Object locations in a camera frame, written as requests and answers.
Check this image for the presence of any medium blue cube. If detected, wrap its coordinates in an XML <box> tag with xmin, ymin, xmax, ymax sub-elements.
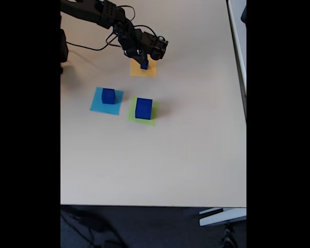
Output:
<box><xmin>101</xmin><ymin>88</ymin><xmax>116</xmax><ymax>104</ymax></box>

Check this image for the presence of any large blue cube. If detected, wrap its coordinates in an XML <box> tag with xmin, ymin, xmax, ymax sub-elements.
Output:
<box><xmin>134</xmin><ymin>97</ymin><xmax>153</xmax><ymax>120</ymax></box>

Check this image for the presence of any orange paper square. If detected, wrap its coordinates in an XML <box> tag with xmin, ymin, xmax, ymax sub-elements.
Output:
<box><xmin>130</xmin><ymin>57</ymin><xmax>158</xmax><ymax>78</ymax></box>

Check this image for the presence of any green paper square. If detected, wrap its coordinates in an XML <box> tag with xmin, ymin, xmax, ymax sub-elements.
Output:
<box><xmin>126</xmin><ymin>96</ymin><xmax>160</xmax><ymax>127</ymax></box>

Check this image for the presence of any light blue paper square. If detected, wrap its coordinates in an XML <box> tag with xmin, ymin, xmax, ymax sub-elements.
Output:
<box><xmin>89</xmin><ymin>86</ymin><xmax>125</xmax><ymax>116</ymax></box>

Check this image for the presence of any white table foot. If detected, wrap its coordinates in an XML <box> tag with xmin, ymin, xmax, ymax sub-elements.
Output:
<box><xmin>198</xmin><ymin>207</ymin><xmax>247</xmax><ymax>227</ymax></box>

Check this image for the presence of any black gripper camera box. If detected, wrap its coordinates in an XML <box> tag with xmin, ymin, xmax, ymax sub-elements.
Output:
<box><xmin>141</xmin><ymin>30</ymin><xmax>169</xmax><ymax>61</ymax></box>

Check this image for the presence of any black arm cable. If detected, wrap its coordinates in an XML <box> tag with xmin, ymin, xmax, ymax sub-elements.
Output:
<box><xmin>105</xmin><ymin>5</ymin><xmax>136</xmax><ymax>48</ymax></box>

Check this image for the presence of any black floor cable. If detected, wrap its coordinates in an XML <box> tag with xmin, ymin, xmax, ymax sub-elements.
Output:
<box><xmin>60</xmin><ymin>206</ymin><xmax>125</xmax><ymax>248</ymax></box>

